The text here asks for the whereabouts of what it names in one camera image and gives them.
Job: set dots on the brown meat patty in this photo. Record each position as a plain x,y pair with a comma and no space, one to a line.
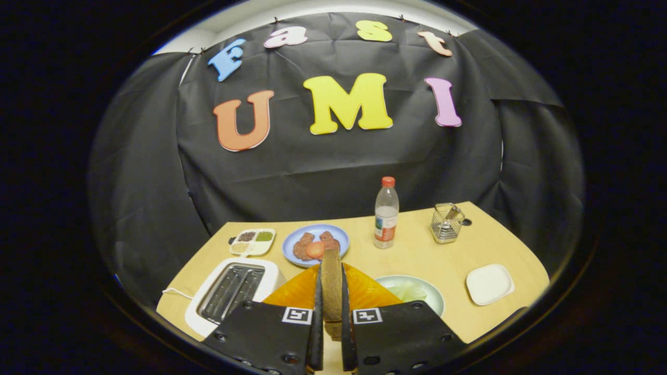
331,240
302,247

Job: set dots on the pale green round plate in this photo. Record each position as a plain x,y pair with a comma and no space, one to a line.
432,297

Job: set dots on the blue plate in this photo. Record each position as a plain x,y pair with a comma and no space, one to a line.
341,237

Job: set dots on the white seasoning tray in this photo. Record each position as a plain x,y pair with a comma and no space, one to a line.
252,242

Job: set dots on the white square plate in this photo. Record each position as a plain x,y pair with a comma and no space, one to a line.
490,285

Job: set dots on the green lettuce leaf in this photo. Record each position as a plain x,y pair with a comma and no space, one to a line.
409,292

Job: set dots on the clear plastic water bottle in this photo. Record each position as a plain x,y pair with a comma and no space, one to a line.
386,219

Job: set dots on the red tomato slice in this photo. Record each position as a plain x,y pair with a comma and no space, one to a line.
315,250

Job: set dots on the black backdrop cloth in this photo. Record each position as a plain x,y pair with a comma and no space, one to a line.
312,177

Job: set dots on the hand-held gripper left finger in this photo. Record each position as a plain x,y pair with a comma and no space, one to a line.
317,333

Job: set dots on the white toaster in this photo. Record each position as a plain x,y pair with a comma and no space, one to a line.
260,268

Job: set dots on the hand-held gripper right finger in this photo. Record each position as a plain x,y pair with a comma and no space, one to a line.
348,338

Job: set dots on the brown bread slice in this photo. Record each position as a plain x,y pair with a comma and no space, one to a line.
331,286

